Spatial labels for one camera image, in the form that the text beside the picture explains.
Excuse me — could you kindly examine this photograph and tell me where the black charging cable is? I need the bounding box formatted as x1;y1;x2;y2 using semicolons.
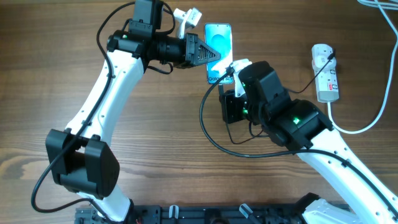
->
217;49;336;146

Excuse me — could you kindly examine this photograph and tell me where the smartphone with blue screen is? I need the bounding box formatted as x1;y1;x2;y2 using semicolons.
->
204;23;233;85

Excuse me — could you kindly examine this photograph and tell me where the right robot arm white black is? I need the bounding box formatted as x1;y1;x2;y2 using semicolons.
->
218;59;397;223

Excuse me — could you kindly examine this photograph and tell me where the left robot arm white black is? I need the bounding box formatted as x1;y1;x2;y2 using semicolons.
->
45;30;221;223

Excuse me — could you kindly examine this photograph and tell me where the white power strip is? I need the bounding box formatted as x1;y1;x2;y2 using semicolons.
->
312;44;339;103

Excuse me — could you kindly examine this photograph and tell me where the white power strip cord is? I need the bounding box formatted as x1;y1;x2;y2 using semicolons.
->
326;0;398;135

